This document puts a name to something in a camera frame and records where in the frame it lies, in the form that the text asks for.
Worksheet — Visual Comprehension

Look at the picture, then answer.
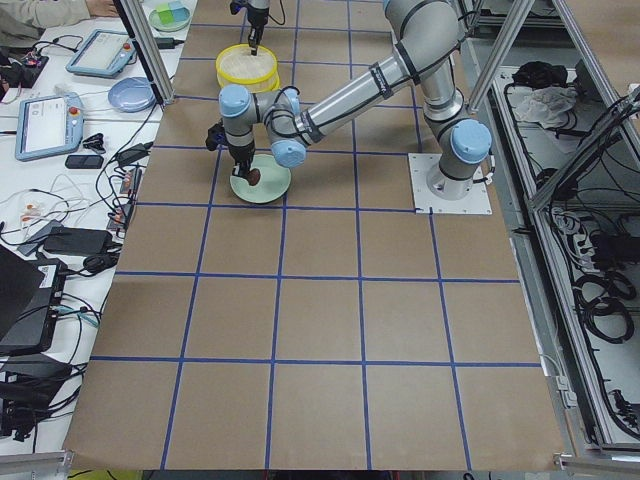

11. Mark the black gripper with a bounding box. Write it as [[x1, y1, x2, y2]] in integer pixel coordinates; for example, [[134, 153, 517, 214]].
[[230, 0, 270, 55], [206, 122, 255, 184]]

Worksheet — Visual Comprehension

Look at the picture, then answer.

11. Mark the brown bun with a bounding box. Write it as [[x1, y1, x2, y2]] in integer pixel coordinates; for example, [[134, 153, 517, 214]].
[[246, 168, 261, 186]]

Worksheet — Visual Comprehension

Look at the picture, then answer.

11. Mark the yellow rimmed steamer basket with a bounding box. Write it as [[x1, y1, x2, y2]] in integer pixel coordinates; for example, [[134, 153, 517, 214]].
[[215, 44, 278, 81], [217, 73, 280, 93]]

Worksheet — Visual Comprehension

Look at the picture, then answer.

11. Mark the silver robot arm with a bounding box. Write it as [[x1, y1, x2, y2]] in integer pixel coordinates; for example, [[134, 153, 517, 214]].
[[205, 1, 492, 198], [229, 0, 270, 56]]

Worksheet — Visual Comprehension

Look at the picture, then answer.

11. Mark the pale green plate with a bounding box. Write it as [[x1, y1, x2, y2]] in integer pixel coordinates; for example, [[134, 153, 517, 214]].
[[230, 154, 291, 204]]

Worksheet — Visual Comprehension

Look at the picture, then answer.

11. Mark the green bowl with sponges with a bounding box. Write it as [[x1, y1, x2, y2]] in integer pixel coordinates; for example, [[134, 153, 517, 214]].
[[149, 1, 191, 32]]

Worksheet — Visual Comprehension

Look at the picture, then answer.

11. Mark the black power adapter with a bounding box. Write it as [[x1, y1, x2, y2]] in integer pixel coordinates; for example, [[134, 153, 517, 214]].
[[154, 37, 185, 50]]

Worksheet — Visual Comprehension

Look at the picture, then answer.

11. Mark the blue plate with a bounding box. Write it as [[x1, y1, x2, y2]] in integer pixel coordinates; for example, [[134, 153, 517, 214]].
[[107, 77, 156, 113]]

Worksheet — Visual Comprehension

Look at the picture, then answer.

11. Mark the far teach pendant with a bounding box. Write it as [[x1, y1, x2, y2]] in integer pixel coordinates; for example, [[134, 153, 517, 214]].
[[66, 29, 135, 78]]

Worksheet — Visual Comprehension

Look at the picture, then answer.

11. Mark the teach pendant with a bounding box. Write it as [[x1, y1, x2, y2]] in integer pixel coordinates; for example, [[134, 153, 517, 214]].
[[66, 29, 135, 78], [15, 93, 84, 162]]

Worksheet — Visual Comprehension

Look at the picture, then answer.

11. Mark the near teach pendant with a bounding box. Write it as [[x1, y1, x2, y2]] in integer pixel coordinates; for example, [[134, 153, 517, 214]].
[[15, 93, 84, 162]]

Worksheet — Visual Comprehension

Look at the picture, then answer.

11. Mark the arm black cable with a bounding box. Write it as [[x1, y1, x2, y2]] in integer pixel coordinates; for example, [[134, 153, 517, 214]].
[[262, 85, 304, 136]]

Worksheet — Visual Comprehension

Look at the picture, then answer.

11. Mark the aluminium frame post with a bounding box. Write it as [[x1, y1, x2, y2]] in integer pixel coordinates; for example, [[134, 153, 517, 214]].
[[113, 0, 175, 108]]

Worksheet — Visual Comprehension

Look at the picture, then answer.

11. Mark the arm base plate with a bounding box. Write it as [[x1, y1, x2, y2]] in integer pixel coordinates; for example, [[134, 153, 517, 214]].
[[408, 153, 493, 215]]

